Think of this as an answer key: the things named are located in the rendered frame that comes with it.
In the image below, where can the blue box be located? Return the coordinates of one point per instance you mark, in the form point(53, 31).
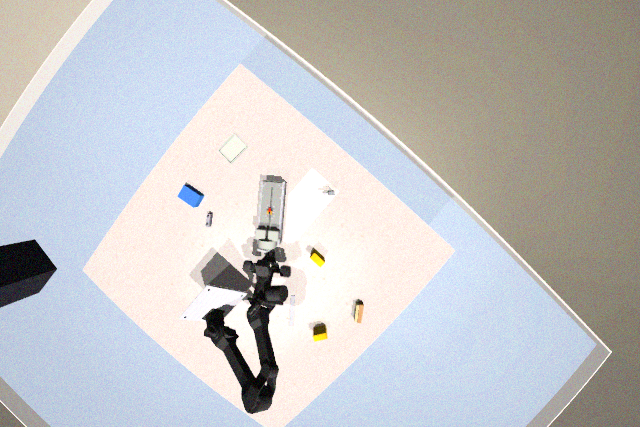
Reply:
point(191, 196)

